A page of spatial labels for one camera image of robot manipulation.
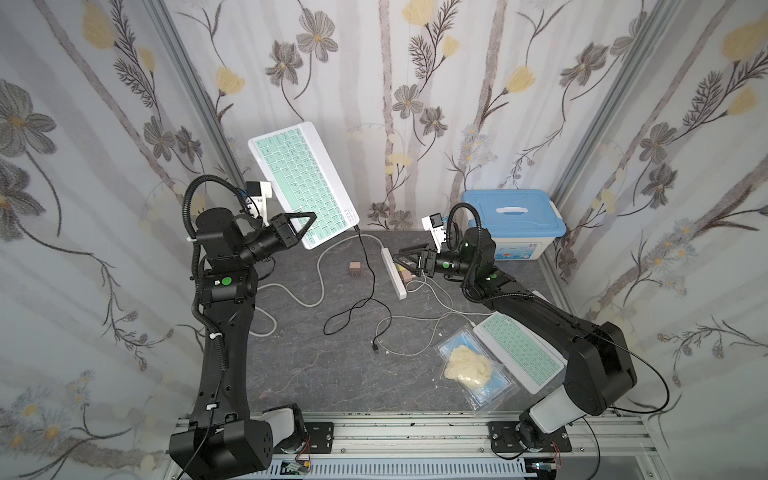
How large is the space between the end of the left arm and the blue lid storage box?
24.0 inches

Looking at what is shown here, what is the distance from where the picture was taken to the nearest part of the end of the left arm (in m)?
0.56

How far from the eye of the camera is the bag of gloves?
81 cm

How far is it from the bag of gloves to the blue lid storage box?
38 cm

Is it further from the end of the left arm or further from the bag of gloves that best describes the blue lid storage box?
the end of the left arm

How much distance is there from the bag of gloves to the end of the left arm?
548 mm

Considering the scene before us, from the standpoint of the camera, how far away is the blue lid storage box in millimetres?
1013

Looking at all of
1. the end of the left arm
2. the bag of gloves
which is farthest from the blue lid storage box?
the end of the left arm
